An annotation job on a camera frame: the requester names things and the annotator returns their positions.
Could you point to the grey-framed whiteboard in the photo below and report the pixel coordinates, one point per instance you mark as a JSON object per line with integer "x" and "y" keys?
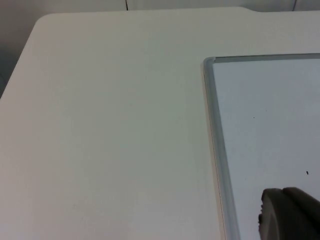
{"x": 265, "y": 120}

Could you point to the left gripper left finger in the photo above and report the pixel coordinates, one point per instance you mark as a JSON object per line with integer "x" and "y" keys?
{"x": 273, "y": 217}

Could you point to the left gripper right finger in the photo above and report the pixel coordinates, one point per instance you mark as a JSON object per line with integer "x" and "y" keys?
{"x": 303, "y": 215}

